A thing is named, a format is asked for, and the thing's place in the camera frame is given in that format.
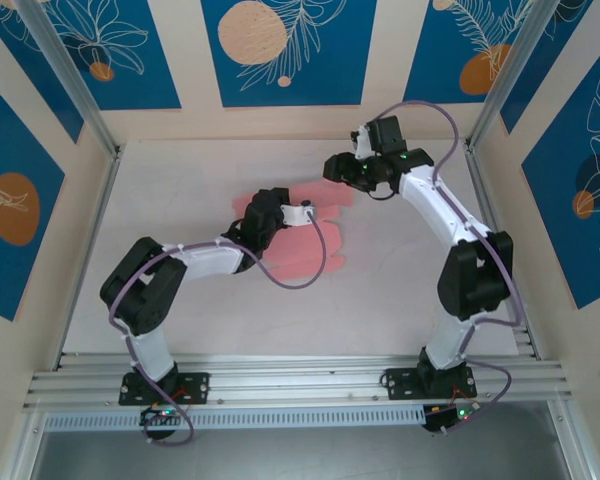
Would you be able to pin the pink cloth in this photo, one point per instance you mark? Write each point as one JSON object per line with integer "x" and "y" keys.
{"x": 300, "y": 247}

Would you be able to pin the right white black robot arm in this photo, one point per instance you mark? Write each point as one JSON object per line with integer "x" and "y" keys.
{"x": 430, "y": 200}

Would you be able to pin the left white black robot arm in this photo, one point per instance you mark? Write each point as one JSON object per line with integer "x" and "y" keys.
{"x": 150, "y": 355}

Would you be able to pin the grey metal sheet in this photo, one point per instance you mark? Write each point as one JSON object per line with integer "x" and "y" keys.
{"x": 300, "y": 457}

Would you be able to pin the aluminium table side rail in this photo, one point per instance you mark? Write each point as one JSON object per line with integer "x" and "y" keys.
{"x": 87, "y": 260}
{"x": 490, "y": 210}

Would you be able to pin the aluminium corner post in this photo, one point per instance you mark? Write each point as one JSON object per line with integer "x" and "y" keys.
{"x": 75, "y": 85}
{"x": 505, "y": 75}

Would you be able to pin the aluminium mounting rail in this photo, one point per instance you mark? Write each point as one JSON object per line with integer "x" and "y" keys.
{"x": 290, "y": 375}

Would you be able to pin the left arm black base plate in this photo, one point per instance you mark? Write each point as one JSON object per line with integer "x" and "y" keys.
{"x": 197, "y": 387}

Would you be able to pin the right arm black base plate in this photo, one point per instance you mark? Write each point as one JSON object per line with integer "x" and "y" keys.
{"x": 400, "y": 382}

